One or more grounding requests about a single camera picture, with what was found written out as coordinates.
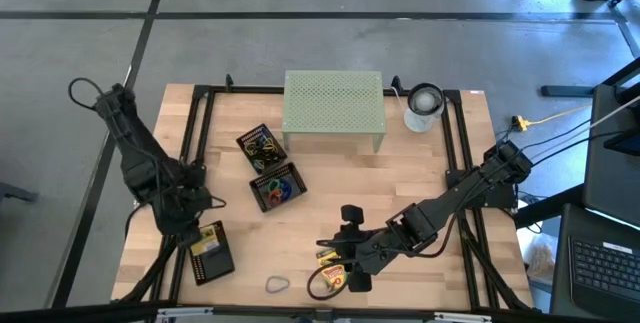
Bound black stand foot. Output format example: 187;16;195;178
539;84;596;98

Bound black side desk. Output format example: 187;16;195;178
582;56;640;229

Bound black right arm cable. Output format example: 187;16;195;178
306;261;354;302

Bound yellow rubber band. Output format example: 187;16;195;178
243;136;282;158

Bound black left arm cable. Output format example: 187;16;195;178
67;76;109;112

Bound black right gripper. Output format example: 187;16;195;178
315;203;401;294

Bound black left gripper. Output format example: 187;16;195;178
152;185;215;250

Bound yellow extension cord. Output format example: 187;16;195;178
510;105;594;133

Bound grey chair leg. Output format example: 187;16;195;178
0;181;39;205

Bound white fan cable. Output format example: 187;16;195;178
390;85;409;115

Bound crayon box yellow front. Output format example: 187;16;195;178
315;246;350;293

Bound black laptop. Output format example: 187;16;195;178
549;202;640;323

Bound small black mesh basket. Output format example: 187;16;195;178
235;122;289;176
248;161;309;214

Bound grey hair tie front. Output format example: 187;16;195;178
264;274;292;295

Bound flat black mesh tray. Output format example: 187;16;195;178
185;220;236;287

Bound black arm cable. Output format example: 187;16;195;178
67;76;109;112
306;261;354;302

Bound green perforated metal shelf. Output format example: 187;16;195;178
281;69;387;154

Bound crayon box green back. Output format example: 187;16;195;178
191;224;222;258

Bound black rig crossbar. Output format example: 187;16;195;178
0;300;640;323

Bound black diagonal desk leg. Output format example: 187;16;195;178
513;182;586;230

